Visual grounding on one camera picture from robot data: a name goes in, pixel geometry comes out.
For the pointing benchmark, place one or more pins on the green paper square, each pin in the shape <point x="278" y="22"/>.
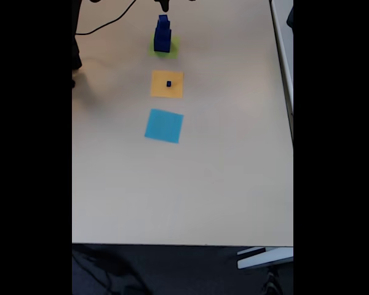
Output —
<point x="174" y="53"/>

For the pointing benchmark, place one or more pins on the large blue cube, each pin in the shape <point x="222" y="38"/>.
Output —
<point x="162" y="45"/>

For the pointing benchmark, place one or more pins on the white side table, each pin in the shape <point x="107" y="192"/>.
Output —
<point x="283" y="46"/>

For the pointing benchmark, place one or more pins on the tiny blue cube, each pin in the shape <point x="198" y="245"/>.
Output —
<point x="163" y="19"/>

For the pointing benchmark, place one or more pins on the light blue paper square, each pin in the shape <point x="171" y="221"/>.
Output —
<point x="164" y="126"/>

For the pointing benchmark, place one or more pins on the small blue cube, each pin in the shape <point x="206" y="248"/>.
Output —
<point x="163" y="32"/>

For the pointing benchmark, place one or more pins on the orange paper square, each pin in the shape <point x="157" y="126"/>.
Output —
<point x="160" y="90"/>

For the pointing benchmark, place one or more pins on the white table leg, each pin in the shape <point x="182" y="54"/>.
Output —
<point x="264" y="259"/>

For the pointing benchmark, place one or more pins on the dark blue object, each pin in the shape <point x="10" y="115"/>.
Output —
<point x="291" y="18"/>

